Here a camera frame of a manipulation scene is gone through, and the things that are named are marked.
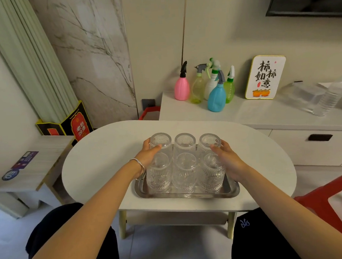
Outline silver bangle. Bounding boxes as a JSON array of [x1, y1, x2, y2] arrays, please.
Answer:
[[128, 157, 147, 182]]

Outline person's left hand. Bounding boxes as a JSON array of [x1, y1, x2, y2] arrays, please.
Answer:
[[130, 137, 164, 180]]

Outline red handle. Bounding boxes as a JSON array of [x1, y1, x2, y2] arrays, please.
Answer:
[[138, 105, 162, 121]]

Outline person's black trousers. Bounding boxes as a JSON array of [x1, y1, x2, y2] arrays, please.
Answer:
[[23, 189, 303, 259]]

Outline blue round sticker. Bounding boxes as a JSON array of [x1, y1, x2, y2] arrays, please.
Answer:
[[1, 169, 20, 182]]

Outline blue spray bottle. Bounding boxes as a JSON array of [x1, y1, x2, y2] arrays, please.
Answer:
[[205, 70, 228, 113]]

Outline pale green curtain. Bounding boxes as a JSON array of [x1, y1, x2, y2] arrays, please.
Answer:
[[0, 0, 80, 128]]

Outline white plaque with persimmons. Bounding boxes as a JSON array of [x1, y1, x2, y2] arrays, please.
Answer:
[[242, 54, 289, 101]]

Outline steel serving tray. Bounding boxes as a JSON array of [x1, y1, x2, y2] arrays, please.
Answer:
[[134, 170, 241, 204]]

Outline person's left forearm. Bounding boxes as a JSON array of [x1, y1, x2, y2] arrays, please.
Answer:
[[13, 160, 149, 259]]

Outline white oval side table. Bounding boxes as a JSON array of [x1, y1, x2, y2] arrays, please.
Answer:
[[58, 110, 301, 250]]

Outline cluster of ribbed tumblers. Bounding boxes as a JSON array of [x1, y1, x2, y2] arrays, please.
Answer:
[[143, 131, 228, 197]]

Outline light wood side table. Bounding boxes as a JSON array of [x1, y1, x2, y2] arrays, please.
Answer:
[[0, 133, 80, 220]]

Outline yellow-green spray bottle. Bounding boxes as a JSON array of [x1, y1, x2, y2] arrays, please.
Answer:
[[188, 63, 210, 105]]

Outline clear water bottle red cap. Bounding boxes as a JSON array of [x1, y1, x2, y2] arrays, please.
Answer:
[[310, 69, 342, 117]]

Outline white spray bottle green nozzle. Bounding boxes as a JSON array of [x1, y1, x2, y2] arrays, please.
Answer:
[[202, 57, 223, 101]]

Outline white low cabinet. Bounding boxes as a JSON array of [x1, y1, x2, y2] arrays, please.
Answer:
[[157, 80, 342, 178]]

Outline black drawer handle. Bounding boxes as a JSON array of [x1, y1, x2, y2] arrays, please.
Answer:
[[308, 132, 334, 143]]

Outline grey wall socket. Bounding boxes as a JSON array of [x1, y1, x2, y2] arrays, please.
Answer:
[[141, 98, 157, 114]]

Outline person's right forearm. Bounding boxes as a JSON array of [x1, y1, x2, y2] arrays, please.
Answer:
[[236, 159, 342, 259]]

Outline pink spray bottle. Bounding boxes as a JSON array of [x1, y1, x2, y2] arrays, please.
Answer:
[[172, 61, 192, 102]]

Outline red plastic stool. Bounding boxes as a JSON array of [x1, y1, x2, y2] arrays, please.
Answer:
[[292, 169, 342, 251]]

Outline person's right hand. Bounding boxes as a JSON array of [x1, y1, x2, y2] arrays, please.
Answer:
[[209, 138, 251, 184]]

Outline clear ribbed glass tumbler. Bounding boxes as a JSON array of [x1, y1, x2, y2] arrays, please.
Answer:
[[196, 132, 223, 161], [149, 132, 174, 164]]

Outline black yellow box red label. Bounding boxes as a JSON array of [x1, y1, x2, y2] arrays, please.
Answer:
[[34, 99, 95, 146]]

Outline dark rectangular sticker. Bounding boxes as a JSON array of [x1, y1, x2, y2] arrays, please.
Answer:
[[10, 151, 40, 170]]

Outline clear plastic container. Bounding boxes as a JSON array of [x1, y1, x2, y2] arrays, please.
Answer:
[[275, 79, 330, 117]]

